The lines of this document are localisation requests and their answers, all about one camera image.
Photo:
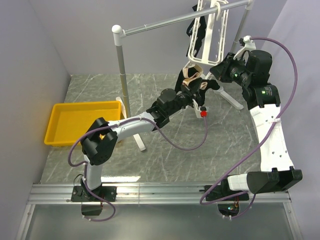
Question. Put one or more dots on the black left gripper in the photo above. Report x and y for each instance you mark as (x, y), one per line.
(190, 96)

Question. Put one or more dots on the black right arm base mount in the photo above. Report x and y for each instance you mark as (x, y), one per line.
(223, 191)

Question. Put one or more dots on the black underwear with beige waistband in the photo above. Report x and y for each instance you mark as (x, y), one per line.
(190, 76)

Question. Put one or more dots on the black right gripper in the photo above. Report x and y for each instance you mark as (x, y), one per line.
(220, 71)

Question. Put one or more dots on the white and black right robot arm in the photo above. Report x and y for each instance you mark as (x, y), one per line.
(277, 172)

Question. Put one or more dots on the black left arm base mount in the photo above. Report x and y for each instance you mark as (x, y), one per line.
(81, 194)

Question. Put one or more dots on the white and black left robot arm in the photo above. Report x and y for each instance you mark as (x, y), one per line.
(99, 144)

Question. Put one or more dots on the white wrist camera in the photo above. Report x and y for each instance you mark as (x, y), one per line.
(247, 45)
(200, 111)

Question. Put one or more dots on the black garment on hanger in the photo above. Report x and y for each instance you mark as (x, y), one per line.
(201, 33)

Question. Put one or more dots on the aluminium rail frame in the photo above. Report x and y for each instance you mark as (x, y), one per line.
(158, 191)

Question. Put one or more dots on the yellow plastic tray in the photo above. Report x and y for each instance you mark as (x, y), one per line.
(69, 121)

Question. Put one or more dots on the white clip hanger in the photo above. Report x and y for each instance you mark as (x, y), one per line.
(212, 50)

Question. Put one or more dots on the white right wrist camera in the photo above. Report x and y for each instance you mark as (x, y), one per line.
(247, 45)

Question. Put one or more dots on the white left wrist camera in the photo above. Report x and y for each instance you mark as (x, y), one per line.
(200, 111)

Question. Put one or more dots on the white and silver drying rack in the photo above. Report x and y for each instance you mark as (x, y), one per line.
(169, 46)

